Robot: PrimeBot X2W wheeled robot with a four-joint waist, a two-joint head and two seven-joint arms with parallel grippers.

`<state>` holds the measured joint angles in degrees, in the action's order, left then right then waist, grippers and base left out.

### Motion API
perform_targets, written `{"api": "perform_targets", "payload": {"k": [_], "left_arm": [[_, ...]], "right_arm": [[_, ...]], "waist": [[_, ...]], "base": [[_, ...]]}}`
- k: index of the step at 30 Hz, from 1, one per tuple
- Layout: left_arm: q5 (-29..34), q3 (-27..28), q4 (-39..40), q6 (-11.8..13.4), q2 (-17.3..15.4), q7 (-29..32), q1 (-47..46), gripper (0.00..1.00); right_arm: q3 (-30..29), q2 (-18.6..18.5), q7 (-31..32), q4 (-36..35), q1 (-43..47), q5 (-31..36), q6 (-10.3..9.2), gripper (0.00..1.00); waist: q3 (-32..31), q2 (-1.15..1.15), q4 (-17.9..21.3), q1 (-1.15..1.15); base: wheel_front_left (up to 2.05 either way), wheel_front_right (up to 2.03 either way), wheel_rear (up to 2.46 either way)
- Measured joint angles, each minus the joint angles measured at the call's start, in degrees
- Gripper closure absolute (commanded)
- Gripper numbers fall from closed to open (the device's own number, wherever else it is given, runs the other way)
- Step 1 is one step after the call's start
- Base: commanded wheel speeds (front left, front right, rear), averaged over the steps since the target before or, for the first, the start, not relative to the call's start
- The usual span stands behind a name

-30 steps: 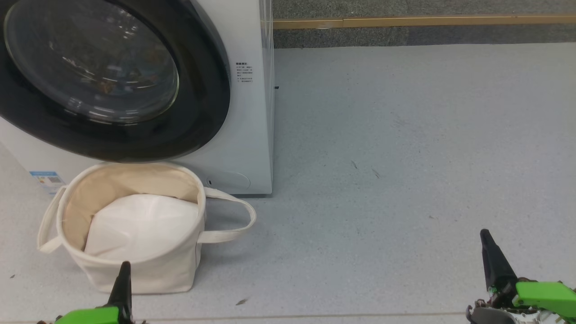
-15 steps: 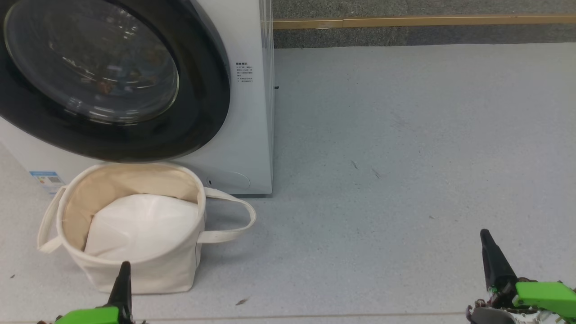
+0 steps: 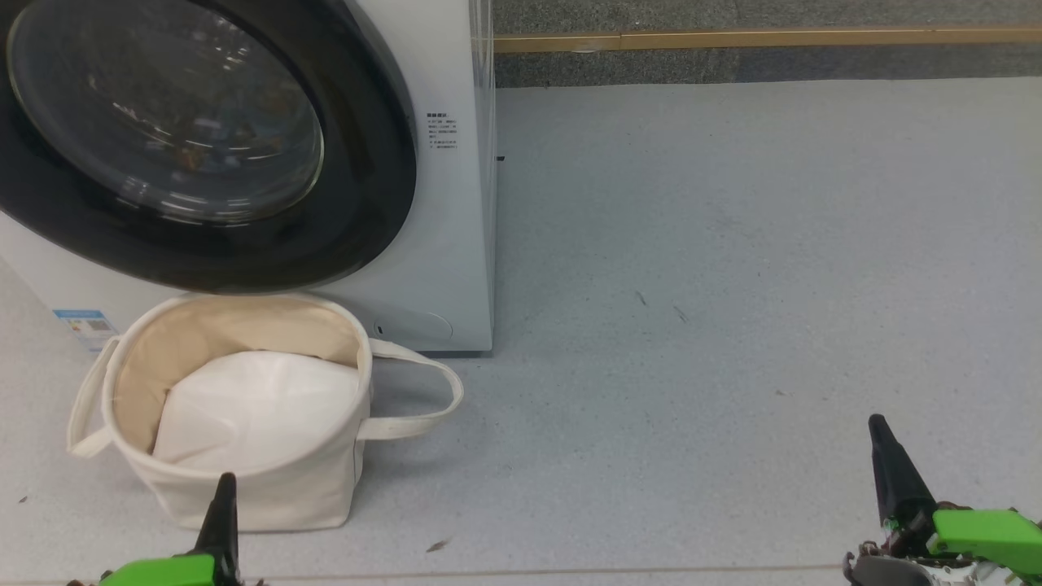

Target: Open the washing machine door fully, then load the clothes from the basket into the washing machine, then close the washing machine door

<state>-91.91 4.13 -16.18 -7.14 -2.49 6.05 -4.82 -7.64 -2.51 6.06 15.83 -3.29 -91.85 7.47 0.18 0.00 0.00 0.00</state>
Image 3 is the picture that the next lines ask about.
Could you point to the white filter access cover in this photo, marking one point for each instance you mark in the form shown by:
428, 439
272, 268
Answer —
415, 324

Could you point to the black text notice sticker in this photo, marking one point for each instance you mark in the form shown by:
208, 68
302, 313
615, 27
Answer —
442, 130

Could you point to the white front-load washing machine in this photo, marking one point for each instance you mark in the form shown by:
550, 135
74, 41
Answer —
452, 244

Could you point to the white cushion basket filler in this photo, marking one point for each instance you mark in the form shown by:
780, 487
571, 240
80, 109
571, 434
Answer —
260, 407

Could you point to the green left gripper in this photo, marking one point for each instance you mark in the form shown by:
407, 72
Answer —
159, 572

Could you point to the black washing machine door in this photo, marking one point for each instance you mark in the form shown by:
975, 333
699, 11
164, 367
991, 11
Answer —
358, 187

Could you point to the cream canvas laundry basket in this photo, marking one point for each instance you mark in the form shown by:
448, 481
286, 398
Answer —
285, 496

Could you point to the blue energy label sticker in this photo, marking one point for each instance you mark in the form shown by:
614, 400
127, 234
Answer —
81, 327

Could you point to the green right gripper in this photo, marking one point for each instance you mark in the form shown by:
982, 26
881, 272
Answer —
989, 533

